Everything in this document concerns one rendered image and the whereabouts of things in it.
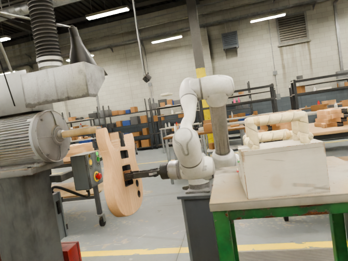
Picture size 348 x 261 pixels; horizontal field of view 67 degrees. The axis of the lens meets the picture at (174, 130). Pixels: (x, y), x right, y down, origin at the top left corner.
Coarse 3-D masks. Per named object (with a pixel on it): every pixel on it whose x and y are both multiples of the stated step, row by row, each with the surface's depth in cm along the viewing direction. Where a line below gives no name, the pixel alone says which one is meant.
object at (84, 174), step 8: (88, 152) 156; (72, 160) 148; (80, 160) 147; (88, 160) 148; (96, 160) 156; (72, 168) 148; (80, 168) 147; (88, 168) 147; (96, 168) 156; (80, 176) 147; (88, 176) 147; (80, 184) 148; (88, 184) 147; (96, 184) 153; (72, 192) 150; (88, 192) 152
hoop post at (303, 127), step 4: (304, 116) 88; (300, 120) 88; (304, 120) 88; (300, 124) 89; (304, 124) 88; (308, 124) 88; (300, 128) 89; (304, 128) 88; (308, 128) 88; (300, 132) 89; (304, 132) 88; (308, 132) 88; (300, 136) 89; (304, 136) 88; (300, 140) 90; (304, 140) 88; (308, 140) 88
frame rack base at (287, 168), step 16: (272, 144) 96; (288, 144) 91; (304, 144) 87; (320, 144) 87; (240, 160) 100; (256, 160) 90; (272, 160) 89; (288, 160) 89; (304, 160) 88; (320, 160) 87; (256, 176) 91; (272, 176) 90; (288, 176) 89; (304, 176) 88; (320, 176) 87; (256, 192) 91; (272, 192) 90; (288, 192) 89; (304, 192) 89; (320, 192) 88
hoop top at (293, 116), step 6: (276, 114) 90; (282, 114) 89; (288, 114) 89; (294, 114) 88; (300, 114) 88; (306, 114) 88; (252, 120) 91; (258, 120) 90; (264, 120) 90; (270, 120) 89; (276, 120) 89; (282, 120) 89; (288, 120) 89; (294, 120) 89
